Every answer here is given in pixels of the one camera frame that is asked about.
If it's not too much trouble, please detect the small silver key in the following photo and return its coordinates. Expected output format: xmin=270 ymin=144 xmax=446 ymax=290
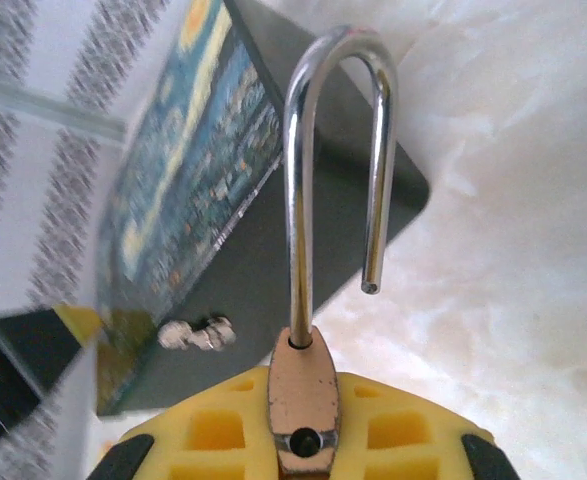
xmin=156 ymin=313 xmax=238 ymax=353

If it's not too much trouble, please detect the brass padlock with steel shackle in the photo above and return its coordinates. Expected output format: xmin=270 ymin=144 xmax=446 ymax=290
xmin=267 ymin=24 xmax=399 ymax=479

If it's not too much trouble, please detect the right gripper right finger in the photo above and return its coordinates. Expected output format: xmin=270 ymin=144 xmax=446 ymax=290
xmin=328 ymin=370 xmax=527 ymax=480

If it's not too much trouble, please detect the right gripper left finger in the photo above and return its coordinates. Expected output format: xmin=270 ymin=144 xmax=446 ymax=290
xmin=87 ymin=364 xmax=285 ymax=480

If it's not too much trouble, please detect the starry night print box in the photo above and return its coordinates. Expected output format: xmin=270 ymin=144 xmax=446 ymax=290
xmin=95 ymin=0 xmax=432 ymax=416

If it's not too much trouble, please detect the aluminium frame post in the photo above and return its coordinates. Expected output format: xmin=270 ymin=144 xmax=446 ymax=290
xmin=0 ymin=74 xmax=127 ymax=142

